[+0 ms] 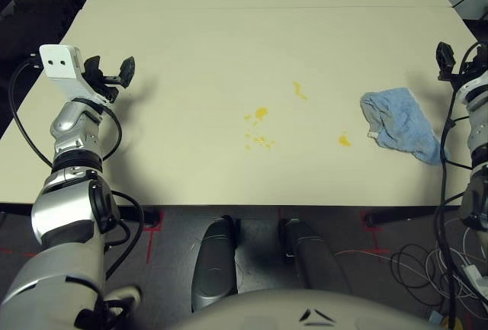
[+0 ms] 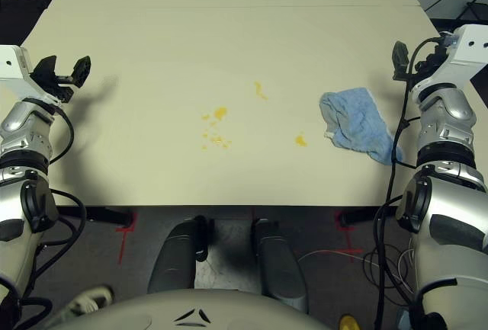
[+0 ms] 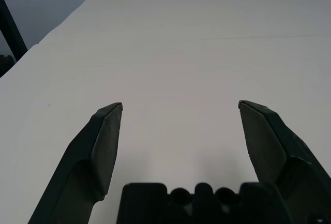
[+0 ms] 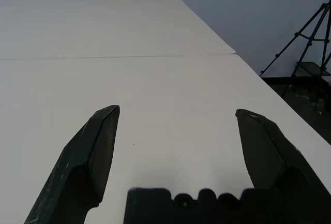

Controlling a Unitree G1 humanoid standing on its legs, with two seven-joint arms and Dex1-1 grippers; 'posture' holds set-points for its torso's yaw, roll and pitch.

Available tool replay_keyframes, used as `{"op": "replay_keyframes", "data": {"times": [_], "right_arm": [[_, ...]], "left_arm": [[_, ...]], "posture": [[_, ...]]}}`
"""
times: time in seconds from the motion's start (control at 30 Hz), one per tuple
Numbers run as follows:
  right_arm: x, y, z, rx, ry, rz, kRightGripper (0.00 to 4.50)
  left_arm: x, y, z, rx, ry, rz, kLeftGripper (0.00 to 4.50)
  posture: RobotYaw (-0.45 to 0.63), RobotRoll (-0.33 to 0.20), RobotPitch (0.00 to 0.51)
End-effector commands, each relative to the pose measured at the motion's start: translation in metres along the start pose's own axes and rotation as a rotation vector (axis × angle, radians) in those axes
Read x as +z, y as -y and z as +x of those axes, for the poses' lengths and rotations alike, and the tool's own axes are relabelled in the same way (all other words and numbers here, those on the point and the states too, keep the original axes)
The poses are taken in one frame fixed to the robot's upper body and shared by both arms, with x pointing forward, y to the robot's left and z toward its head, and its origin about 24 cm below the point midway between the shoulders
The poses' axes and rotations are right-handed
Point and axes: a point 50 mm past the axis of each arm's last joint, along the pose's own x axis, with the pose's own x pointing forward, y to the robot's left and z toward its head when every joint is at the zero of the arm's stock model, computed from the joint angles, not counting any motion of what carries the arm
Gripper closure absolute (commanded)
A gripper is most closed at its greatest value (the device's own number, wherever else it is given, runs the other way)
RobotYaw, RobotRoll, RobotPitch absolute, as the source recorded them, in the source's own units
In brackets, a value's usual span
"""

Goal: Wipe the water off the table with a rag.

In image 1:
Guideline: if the yellow liquid streak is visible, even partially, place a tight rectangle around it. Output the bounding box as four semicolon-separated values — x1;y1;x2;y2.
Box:
292;81;309;101

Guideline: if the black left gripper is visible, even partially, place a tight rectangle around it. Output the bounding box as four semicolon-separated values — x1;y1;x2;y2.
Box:
83;55;136;103

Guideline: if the black floor cable coil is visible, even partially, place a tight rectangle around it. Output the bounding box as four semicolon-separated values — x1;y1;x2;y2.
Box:
390;244;458;308

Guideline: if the yellow liquid blob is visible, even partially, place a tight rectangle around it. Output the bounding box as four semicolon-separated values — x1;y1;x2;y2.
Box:
243;107;269;122

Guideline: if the blue terry rag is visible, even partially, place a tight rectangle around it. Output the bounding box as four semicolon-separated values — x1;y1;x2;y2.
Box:
360;86;445;166

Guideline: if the black foam floor mat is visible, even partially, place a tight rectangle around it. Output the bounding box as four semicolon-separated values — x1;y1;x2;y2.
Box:
0;0;75;91

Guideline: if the yellow floor object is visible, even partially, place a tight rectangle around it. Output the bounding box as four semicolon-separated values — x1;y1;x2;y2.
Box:
441;315;463;330

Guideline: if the dark grey right robot leg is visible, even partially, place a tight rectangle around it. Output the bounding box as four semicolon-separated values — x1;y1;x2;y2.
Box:
278;218;354;296

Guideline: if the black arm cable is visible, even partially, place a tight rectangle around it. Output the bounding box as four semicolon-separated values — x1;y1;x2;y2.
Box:
434;46;488;330
9;59;146;281

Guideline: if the black table foot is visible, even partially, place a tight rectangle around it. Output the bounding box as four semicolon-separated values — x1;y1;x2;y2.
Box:
114;207;161;229
364;206;464;229

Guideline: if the white cable connector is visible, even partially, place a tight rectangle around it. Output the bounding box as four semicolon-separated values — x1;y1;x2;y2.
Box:
460;264;483;289

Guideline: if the white floor cable coil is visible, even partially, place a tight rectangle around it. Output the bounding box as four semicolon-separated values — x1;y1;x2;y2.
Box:
425;223;488;308

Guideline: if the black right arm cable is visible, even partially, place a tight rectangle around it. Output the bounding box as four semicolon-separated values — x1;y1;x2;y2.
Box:
434;46;488;330

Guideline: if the yellow droplet cluster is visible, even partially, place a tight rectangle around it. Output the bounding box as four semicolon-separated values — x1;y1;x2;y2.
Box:
243;130;276;152

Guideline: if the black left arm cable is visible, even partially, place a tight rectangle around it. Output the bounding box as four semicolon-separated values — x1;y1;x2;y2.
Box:
9;59;146;281

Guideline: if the red floor tape cross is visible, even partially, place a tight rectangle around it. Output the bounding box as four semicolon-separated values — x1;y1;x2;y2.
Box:
360;210;393;264

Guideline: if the thin white floor wire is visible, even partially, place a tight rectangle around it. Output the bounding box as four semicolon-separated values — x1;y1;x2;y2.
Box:
334;248;393;263

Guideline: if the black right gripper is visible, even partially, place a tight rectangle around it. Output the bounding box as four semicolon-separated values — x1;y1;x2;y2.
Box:
436;41;488;87

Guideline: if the dark grey left robot leg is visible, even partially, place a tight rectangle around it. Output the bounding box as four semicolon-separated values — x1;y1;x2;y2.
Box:
190;215;240;312

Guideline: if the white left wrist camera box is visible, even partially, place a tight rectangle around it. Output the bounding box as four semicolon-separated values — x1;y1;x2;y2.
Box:
39;44;115;104

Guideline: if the dark grey robot leg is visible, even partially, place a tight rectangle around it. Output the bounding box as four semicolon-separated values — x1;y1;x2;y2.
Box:
190;215;240;312
278;218;354;296

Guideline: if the grey robot torso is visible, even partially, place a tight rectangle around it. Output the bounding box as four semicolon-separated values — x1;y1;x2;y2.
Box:
182;287;434;330

